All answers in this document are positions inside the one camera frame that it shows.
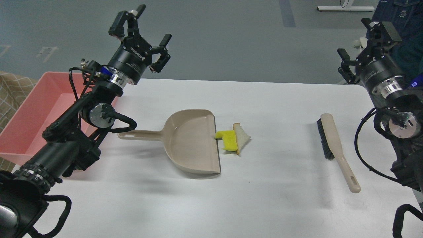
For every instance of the person in dark clothes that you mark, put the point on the person in dark clothes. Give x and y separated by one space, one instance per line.
407 18

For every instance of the white bread slice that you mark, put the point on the white bread slice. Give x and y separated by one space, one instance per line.
242 138

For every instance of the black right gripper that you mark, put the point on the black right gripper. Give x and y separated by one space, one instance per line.
376 70

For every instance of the beige hand brush black bristles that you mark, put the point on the beige hand brush black bristles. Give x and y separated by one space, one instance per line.
332 149

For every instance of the beige checkered cloth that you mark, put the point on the beige checkered cloth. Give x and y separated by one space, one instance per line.
14 89

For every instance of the beige plastic dustpan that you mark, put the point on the beige plastic dustpan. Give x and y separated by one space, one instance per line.
188 139

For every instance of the yellow sponge piece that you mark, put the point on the yellow sponge piece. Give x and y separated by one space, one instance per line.
229 140

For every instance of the white desk leg base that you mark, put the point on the white desk leg base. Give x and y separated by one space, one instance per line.
345 6

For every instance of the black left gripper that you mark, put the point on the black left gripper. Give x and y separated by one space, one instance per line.
130 58

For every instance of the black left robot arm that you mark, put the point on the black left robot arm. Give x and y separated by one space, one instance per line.
73 139

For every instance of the pink plastic bin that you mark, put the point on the pink plastic bin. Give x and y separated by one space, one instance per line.
50 98

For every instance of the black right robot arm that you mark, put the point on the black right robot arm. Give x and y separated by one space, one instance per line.
397 112

